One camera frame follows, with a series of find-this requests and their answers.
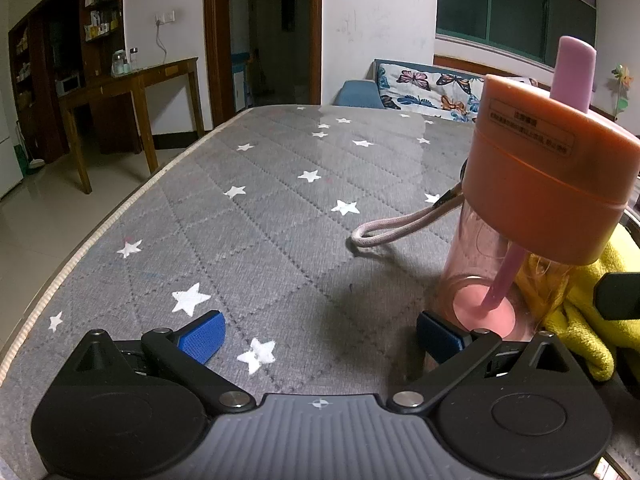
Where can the small microwave oven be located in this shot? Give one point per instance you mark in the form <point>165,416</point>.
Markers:
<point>68,84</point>

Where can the pink bottle with orange lid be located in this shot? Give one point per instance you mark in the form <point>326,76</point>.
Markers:
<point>540,180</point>

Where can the colourful pinwheel decoration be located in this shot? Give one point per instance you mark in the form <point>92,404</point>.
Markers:
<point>621,87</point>

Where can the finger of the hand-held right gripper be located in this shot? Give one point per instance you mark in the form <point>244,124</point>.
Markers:
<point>620,296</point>

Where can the large butterfly print pillow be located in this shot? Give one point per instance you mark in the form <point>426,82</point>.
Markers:
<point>425,91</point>

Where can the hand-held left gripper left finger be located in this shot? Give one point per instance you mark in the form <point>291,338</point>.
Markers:
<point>202,336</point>

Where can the large glass jar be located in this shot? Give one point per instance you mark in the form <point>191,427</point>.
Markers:
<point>120,64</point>

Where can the wooden side table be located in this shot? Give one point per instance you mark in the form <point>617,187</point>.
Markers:
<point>150,72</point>

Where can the green framed window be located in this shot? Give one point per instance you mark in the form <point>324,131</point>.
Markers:
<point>515,5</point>

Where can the small glass jar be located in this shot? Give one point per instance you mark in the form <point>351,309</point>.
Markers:
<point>134,59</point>

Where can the yellow cloth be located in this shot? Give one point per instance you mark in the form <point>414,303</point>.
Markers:
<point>575,330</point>

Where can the white chest with blue top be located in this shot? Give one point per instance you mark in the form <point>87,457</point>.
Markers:
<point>240,80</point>

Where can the dark wooden shelf cabinet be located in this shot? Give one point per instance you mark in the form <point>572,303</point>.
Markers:
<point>65,35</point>

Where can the blue sofa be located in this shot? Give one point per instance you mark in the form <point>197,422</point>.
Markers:
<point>357,94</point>

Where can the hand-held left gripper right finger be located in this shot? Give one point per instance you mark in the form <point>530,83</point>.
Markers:
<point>437,337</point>

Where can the wooden door frame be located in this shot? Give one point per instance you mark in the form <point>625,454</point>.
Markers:
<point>214,50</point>

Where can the grey star quilted table cover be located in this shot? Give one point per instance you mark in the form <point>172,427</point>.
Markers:
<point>280,240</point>

